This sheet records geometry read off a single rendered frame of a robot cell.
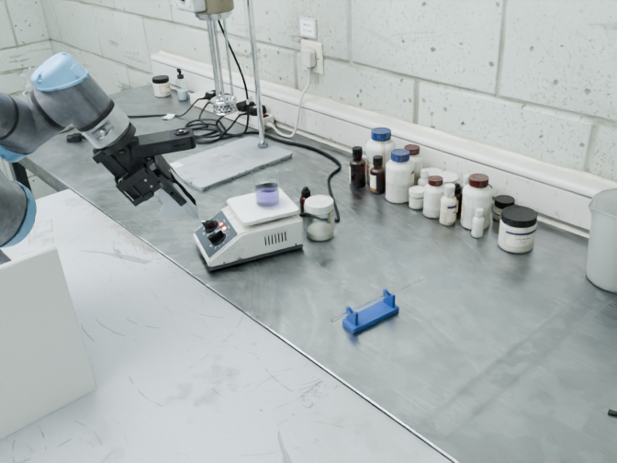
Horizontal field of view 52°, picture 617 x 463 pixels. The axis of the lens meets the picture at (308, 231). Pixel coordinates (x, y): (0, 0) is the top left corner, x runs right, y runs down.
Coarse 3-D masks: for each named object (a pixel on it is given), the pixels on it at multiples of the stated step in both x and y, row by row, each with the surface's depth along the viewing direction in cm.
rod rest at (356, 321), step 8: (392, 296) 107; (376, 304) 109; (384, 304) 109; (392, 304) 108; (360, 312) 108; (368, 312) 107; (376, 312) 107; (384, 312) 107; (392, 312) 108; (344, 320) 106; (352, 320) 105; (360, 320) 106; (368, 320) 106; (376, 320) 106; (352, 328) 104; (360, 328) 105
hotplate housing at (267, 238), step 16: (224, 208) 132; (240, 224) 125; (256, 224) 124; (272, 224) 124; (288, 224) 125; (240, 240) 122; (256, 240) 124; (272, 240) 125; (288, 240) 127; (224, 256) 122; (240, 256) 124; (256, 256) 126
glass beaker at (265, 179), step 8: (264, 168) 127; (272, 168) 126; (256, 176) 127; (264, 176) 128; (272, 176) 123; (256, 184) 124; (264, 184) 123; (272, 184) 124; (256, 192) 125; (264, 192) 124; (272, 192) 124; (256, 200) 126; (264, 200) 125; (272, 200) 125; (264, 208) 126; (272, 208) 126
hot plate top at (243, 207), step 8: (280, 192) 132; (232, 200) 130; (240, 200) 130; (248, 200) 130; (280, 200) 129; (288, 200) 129; (232, 208) 127; (240, 208) 127; (248, 208) 127; (256, 208) 127; (280, 208) 126; (288, 208) 126; (296, 208) 126; (240, 216) 124; (248, 216) 124; (256, 216) 124; (264, 216) 123; (272, 216) 123; (280, 216) 124; (248, 224) 122
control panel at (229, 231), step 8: (216, 216) 131; (224, 216) 129; (224, 224) 127; (200, 232) 130; (224, 232) 125; (232, 232) 123; (200, 240) 128; (208, 240) 126; (224, 240) 123; (208, 248) 124; (216, 248) 123; (208, 256) 122
